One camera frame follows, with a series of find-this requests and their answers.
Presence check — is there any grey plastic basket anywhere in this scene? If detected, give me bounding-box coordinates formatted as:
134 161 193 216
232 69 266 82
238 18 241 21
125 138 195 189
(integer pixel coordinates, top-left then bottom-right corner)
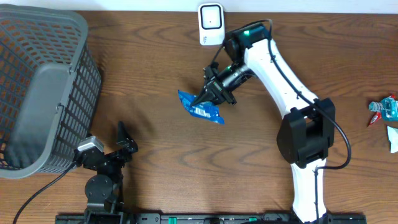
1 4 102 179

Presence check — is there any white wipes packet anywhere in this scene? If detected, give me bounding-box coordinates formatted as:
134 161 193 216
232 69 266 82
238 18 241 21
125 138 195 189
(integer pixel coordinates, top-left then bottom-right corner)
387 126 398 154

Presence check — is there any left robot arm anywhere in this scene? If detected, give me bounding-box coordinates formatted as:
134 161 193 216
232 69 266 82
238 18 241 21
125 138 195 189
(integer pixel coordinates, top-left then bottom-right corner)
74 121 138 224

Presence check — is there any blue Oreo pack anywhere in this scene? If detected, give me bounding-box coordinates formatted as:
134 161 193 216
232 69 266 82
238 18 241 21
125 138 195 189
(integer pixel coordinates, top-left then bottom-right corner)
178 90 224 124

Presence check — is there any blue mouthwash bottle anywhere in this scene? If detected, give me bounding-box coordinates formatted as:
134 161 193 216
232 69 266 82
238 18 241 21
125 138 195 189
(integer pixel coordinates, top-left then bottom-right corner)
368 95 398 121

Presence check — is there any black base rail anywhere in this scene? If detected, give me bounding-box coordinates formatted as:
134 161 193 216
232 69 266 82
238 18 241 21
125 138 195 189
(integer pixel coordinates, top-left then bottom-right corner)
55 211 368 224

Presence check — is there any red coffee stick sachet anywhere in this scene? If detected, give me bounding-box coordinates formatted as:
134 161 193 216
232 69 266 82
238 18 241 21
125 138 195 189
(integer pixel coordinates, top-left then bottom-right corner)
368 94 396 127

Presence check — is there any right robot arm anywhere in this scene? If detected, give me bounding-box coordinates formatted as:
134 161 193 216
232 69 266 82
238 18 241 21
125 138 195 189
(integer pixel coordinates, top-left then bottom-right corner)
184 21 335 223

